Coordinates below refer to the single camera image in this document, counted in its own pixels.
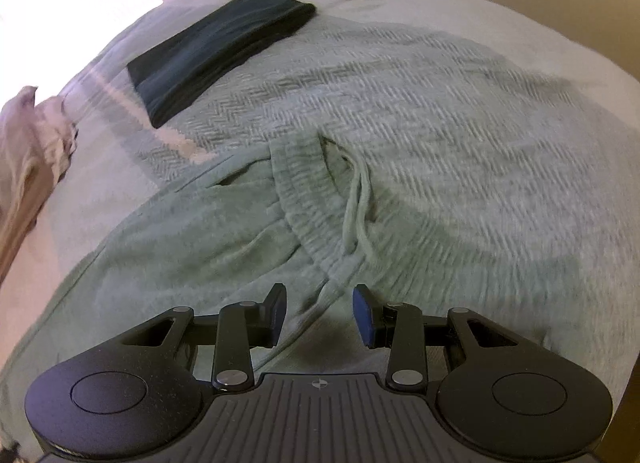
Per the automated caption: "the pink crumpled cloth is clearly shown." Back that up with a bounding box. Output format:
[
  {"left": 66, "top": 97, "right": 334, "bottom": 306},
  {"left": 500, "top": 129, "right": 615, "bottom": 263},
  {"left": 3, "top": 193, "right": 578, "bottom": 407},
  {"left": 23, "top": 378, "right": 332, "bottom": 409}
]
[{"left": 0, "top": 85, "right": 81, "bottom": 289}]

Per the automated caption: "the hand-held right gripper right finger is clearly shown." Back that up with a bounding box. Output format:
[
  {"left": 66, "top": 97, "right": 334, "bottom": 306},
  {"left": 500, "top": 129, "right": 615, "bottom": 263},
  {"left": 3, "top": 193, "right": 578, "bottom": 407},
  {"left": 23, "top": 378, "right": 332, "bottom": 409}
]
[{"left": 352, "top": 285, "right": 521, "bottom": 392}]

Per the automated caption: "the bed with pale sheet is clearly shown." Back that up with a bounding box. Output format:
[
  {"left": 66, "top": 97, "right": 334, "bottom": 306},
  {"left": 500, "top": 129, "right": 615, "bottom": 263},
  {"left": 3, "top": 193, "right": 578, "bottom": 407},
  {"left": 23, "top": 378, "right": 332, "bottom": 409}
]
[{"left": 0, "top": 0, "right": 640, "bottom": 463}]

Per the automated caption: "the grey-green herringbone blanket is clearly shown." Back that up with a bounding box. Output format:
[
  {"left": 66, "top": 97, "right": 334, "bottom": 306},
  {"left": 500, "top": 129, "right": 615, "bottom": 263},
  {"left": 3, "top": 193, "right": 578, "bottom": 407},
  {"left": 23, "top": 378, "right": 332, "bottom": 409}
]
[{"left": 65, "top": 18, "right": 640, "bottom": 394}]

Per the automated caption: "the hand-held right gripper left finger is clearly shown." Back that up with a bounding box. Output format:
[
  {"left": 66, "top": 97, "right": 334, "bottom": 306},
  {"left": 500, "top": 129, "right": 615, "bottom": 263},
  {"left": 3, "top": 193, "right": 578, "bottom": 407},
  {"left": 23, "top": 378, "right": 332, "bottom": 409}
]
[{"left": 121, "top": 283, "right": 288, "bottom": 393}]

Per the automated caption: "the dark folded garment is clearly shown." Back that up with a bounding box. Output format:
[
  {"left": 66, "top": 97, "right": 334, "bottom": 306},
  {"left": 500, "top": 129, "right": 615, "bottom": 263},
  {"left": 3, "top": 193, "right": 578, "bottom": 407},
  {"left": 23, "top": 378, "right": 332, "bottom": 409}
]
[{"left": 126, "top": 0, "right": 317, "bottom": 130}]

